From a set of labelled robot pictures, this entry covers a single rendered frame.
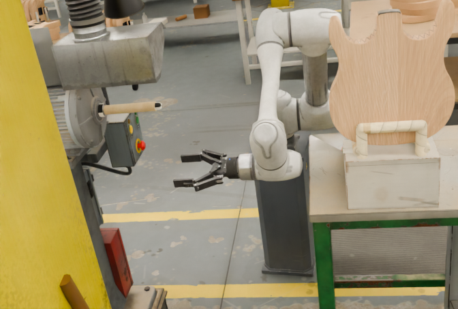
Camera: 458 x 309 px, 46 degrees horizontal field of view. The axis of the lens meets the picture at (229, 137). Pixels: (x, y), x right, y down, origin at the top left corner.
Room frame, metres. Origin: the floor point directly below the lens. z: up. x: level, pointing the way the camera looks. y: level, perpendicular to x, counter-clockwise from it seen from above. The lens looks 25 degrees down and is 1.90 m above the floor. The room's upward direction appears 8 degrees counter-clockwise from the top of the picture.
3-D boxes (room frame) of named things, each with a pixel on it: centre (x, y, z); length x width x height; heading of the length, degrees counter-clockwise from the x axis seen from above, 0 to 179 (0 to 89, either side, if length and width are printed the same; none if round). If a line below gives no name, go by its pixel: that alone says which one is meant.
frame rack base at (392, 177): (1.46, -0.48, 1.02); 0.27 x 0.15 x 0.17; 79
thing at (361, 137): (1.43, -0.39, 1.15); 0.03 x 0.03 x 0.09
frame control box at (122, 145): (2.02, 0.49, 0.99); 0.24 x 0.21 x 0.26; 79
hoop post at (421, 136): (1.39, -0.55, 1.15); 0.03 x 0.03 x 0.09
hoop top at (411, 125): (1.41, -0.47, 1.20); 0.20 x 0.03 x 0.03; 78
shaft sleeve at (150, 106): (1.74, 0.32, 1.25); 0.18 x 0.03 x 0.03; 79
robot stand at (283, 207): (2.39, -0.24, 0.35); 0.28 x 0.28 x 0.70; 71
